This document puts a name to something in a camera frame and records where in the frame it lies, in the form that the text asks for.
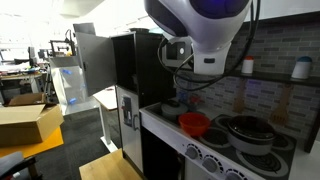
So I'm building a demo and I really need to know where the fridge door with water dispenser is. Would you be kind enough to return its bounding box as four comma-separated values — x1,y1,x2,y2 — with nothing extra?
115,85,145,173

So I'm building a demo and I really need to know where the fridge door with chalkboard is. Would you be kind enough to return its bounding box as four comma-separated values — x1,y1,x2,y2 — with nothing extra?
75,31,118,98

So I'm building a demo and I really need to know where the toy kitchen body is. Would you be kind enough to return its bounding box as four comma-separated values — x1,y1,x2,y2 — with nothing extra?
111,11,320,180

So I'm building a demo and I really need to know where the red plastic bowl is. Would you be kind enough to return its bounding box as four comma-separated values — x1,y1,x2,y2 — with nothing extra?
178,112,212,138

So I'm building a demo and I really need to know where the white office table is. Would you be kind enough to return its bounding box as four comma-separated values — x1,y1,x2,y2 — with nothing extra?
92,85,120,153

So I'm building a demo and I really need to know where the grey stove knob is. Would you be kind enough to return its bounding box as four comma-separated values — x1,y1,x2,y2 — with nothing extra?
202,155,221,174
184,145,200,160
224,168,246,180

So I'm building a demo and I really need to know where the white shaker red cap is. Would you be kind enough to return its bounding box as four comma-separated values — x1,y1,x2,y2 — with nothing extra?
241,55,255,75

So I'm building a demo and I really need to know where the wooden platform board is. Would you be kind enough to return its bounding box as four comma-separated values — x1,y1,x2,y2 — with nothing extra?
78,148,145,180

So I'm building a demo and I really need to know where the black cooking pot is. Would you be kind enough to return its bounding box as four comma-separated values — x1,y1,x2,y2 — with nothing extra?
226,114,278,157

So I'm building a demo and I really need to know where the orange floor mat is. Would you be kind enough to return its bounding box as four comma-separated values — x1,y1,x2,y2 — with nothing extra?
0,126,65,159

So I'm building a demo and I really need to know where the brown cardboard box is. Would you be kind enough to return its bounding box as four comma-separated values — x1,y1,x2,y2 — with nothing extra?
0,92,65,148

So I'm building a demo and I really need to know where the cluttered office desk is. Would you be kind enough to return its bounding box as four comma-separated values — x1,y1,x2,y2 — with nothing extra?
0,63,46,98

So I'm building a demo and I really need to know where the white shaker blue cap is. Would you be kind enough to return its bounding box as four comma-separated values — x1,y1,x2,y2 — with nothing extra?
291,55,314,80

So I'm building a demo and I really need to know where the blue tap handle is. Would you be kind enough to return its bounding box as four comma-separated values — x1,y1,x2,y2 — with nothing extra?
178,90,189,105

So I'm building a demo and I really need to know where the red tap handle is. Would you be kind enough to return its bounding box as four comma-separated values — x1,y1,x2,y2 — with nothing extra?
189,94,202,106

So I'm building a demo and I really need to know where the translucent plastic enclosure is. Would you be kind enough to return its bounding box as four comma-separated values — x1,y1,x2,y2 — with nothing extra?
49,55,101,117

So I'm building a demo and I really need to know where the black metal frame rig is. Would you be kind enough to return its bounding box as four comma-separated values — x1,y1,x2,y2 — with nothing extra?
49,29,77,58

